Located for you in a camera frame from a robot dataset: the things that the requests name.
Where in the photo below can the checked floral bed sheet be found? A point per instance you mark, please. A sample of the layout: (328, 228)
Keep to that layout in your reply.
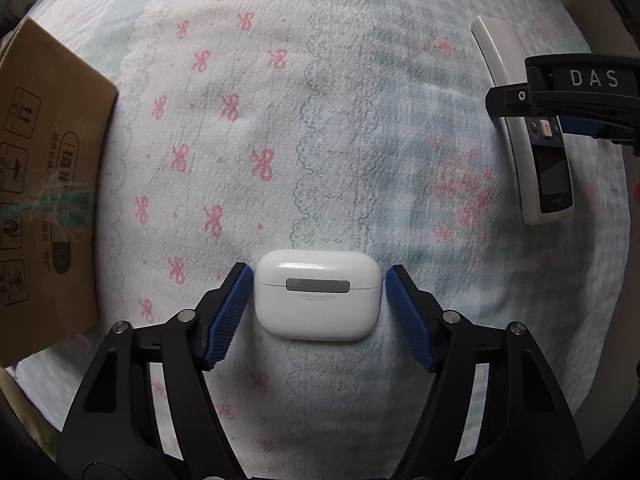
(320, 135)

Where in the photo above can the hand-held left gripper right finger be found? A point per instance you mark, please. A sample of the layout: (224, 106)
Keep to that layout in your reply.
(407, 315)

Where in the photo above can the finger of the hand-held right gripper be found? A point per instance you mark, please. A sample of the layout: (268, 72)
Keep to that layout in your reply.
(575, 105)
(595, 131)

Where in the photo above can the white remote control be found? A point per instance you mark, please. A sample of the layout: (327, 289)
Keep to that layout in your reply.
(500, 55)

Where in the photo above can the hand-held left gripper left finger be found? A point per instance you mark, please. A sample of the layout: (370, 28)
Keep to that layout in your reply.
(227, 315)

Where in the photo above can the white earbuds case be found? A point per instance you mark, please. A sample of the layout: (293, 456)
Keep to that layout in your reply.
(317, 310)

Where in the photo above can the cardboard box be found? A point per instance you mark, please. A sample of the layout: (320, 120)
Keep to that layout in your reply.
(45, 160)

